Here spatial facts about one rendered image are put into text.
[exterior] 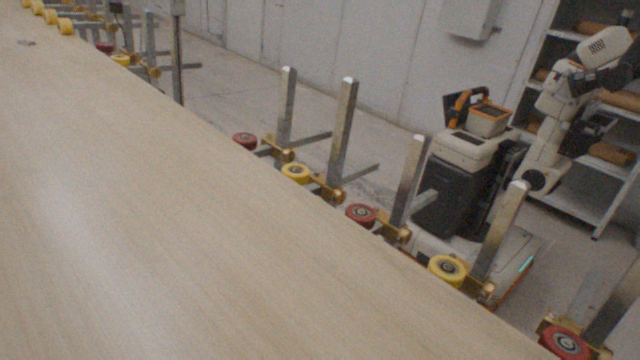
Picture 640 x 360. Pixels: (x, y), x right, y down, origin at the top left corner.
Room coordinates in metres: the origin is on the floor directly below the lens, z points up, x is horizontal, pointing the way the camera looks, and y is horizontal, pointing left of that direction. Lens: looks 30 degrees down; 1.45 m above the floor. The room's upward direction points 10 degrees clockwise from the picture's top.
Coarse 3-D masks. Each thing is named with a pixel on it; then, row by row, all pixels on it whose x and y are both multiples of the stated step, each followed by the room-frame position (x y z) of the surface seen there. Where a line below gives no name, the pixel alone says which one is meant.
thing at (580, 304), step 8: (592, 272) 0.81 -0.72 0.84; (584, 280) 0.79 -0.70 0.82; (592, 280) 0.78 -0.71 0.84; (600, 280) 0.78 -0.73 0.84; (584, 288) 0.74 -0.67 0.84; (592, 288) 0.75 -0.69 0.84; (576, 296) 0.71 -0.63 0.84; (584, 296) 0.71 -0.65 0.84; (592, 296) 0.71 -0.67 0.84; (576, 304) 0.68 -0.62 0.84; (584, 304) 0.68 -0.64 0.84; (568, 312) 0.65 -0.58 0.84; (576, 312) 0.65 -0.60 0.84; (584, 312) 0.66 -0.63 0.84; (576, 320) 0.63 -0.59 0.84
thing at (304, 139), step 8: (328, 128) 1.45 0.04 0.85; (296, 136) 1.32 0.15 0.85; (304, 136) 1.33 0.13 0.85; (312, 136) 1.35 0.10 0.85; (320, 136) 1.38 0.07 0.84; (328, 136) 1.42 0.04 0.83; (296, 144) 1.29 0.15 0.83; (304, 144) 1.32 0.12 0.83; (256, 152) 1.15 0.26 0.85; (264, 152) 1.17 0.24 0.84
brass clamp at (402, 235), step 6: (384, 210) 0.94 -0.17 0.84; (378, 216) 0.90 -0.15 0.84; (384, 216) 0.91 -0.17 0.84; (384, 222) 0.88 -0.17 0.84; (384, 228) 0.88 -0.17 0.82; (390, 228) 0.87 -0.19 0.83; (396, 228) 0.86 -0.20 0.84; (402, 228) 0.87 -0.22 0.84; (408, 228) 0.87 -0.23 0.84; (384, 234) 0.88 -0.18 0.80; (390, 234) 0.86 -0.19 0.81; (396, 234) 0.85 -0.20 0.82; (402, 234) 0.85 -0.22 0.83; (408, 234) 0.85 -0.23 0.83; (390, 240) 0.86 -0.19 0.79; (396, 240) 0.84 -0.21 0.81; (402, 240) 0.84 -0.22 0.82; (408, 240) 0.86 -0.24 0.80
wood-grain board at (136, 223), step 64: (0, 0) 2.56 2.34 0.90; (0, 64) 1.42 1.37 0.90; (64, 64) 1.54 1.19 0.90; (0, 128) 0.92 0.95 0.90; (64, 128) 0.99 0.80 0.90; (128, 128) 1.06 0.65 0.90; (192, 128) 1.13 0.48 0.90; (0, 192) 0.65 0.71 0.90; (64, 192) 0.69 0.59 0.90; (128, 192) 0.73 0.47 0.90; (192, 192) 0.78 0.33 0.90; (256, 192) 0.82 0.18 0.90; (0, 256) 0.48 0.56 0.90; (64, 256) 0.50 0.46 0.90; (128, 256) 0.53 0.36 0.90; (192, 256) 0.56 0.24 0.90; (256, 256) 0.59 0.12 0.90; (320, 256) 0.62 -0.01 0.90; (384, 256) 0.66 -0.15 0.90; (0, 320) 0.35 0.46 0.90; (64, 320) 0.37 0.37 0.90; (128, 320) 0.39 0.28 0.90; (192, 320) 0.41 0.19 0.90; (256, 320) 0.44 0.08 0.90; (320, 320) 0.46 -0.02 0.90; (384, 320) 0.48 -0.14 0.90; (448, 320) 0.51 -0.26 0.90
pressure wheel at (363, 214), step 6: (354, 204) 0.84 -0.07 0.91; (360, 204) 0.84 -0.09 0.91; (366, 204) 0.85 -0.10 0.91; (348, 210) 0.80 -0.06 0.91; (354, 210) 0.81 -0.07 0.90; (360, 210) 0.81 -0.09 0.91; (366, 210) 0.82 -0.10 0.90; (372, 210) 0.82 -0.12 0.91; (348, 216) 0.78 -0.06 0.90; (354, 216) 0.78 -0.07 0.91; (360, 216) 0.79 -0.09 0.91; (366, 216) 0.79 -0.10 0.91; (372, 216) 0.80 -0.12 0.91; (360, 222) 0.77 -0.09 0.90; (366, 222) 0.77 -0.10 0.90; (372, 222) 0.78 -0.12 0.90; (366, 228) 0.77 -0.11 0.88
